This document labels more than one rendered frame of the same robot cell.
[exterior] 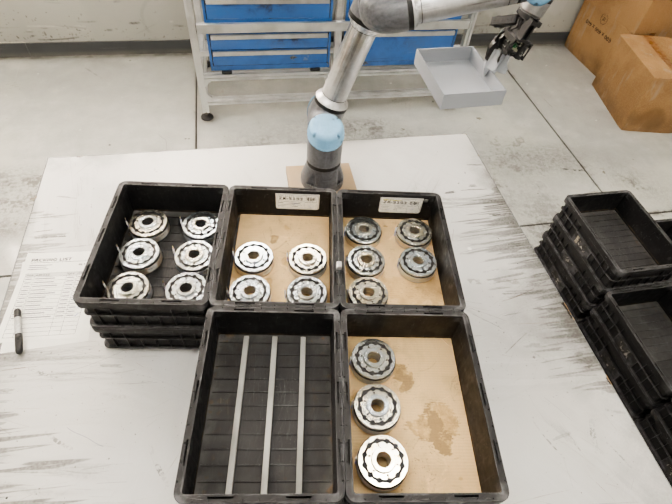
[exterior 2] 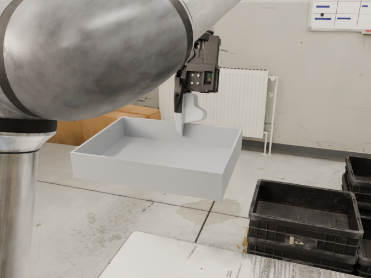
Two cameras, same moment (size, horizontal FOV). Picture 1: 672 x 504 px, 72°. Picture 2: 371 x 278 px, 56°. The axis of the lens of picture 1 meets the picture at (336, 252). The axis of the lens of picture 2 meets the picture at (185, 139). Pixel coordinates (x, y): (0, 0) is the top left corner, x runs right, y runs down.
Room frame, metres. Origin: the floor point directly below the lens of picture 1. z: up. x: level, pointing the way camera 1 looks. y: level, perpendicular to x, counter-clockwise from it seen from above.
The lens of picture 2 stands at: (1.03, 0.16, 1.34)
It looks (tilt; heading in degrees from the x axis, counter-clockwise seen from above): 22 degrees down; 303
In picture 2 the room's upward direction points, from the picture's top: straight up
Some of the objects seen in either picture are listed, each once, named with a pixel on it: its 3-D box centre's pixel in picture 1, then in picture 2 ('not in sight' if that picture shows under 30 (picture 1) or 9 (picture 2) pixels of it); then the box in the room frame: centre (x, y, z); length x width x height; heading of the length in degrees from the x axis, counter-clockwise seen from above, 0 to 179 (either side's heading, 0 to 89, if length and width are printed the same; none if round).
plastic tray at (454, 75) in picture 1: (457, 75); (163, 151); (1.40, -0.32, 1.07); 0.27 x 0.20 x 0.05; 16
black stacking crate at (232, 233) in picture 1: (280, 255); not in sight; (0.76, 0.15, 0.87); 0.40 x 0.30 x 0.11; 6
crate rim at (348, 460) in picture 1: (414, 395); not in sight; (0.39, -0.19, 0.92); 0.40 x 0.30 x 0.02; 6
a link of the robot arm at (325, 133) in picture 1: (325, 139); not in sight; (1.24, 0.08, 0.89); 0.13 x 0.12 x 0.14; 7
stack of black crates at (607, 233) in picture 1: (595, 263); (297, 248); (1.30, -1.10, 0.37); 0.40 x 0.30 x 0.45; 15
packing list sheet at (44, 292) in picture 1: (51, 295); not in sight; (0.66, 0.78, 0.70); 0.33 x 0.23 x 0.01; 15
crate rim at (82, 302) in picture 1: (160, 239); not in sight; (0.73, 0.44, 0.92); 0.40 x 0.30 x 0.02; 6
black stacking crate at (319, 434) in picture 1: (269, 403); not in sight; (0.36, 0.10, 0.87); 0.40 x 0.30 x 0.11; 6
